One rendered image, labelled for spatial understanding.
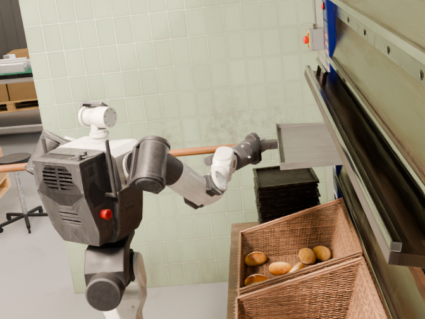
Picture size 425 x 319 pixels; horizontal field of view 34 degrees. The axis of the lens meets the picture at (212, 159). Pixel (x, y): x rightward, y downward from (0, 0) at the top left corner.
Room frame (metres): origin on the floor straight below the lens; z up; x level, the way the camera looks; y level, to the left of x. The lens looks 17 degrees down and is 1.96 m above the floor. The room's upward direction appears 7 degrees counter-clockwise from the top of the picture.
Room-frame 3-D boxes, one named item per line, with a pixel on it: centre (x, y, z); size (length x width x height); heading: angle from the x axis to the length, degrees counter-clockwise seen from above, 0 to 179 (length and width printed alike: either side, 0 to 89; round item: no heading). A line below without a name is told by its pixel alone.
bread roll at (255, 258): (2.80, -0.14, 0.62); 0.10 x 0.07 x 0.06; 98
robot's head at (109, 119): (2.13, 0.34, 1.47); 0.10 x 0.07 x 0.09; 56
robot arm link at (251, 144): (2.51, -0.13, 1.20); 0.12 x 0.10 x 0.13; 140
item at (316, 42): (3.45, -0.58, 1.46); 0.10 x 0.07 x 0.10; 175
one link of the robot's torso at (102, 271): (2.04, 0.37, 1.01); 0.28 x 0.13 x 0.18; 175
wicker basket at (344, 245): (2.56, -0.29, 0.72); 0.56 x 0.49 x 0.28; 175
